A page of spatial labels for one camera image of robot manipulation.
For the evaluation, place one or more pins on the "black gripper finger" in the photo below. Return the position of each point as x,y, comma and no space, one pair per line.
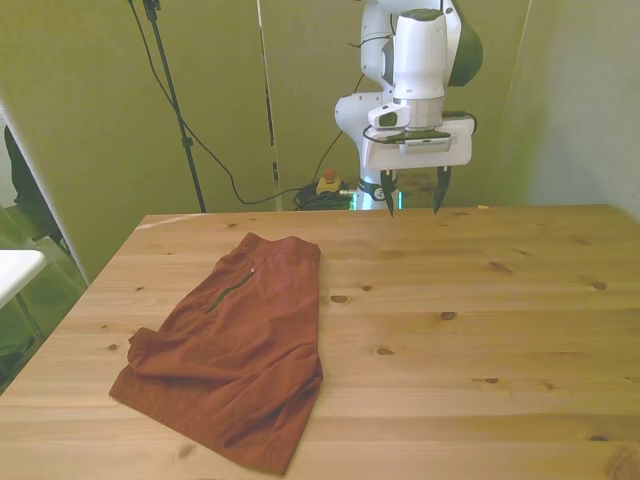
388,192
442,192

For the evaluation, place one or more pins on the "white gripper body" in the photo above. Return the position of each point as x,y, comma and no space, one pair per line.
420,159

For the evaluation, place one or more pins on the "rust red shorts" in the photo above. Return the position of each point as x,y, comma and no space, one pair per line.
250,350

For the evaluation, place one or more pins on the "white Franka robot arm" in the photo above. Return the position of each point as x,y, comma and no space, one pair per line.
420,50

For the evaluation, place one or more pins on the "yellow emergency stop button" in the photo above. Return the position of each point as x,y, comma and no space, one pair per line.
329,184

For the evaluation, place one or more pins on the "black tripod stand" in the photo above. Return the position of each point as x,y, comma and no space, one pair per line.
175,100

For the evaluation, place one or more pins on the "white side table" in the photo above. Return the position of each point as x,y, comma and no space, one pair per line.
17,270

